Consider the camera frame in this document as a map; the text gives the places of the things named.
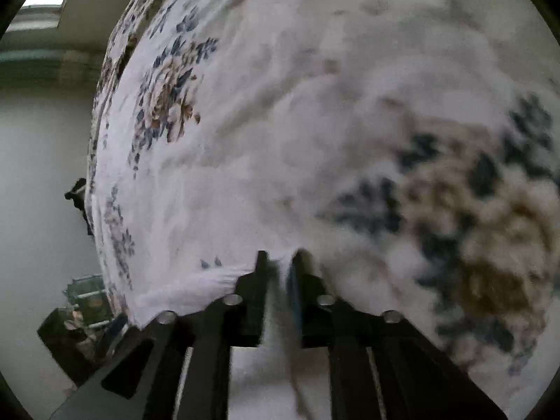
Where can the green storage rack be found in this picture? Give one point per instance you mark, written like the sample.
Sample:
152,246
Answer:
89,299

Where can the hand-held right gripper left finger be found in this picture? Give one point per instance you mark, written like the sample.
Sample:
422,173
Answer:
251,306

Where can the floral bed blanket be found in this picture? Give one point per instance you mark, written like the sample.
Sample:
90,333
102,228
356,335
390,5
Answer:
332,118

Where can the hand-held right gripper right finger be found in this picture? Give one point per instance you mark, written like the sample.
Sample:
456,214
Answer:
308,306

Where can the white sweater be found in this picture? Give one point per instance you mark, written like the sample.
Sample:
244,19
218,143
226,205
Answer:
192,288

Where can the black cloth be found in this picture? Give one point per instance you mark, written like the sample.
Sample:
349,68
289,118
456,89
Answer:
81,203

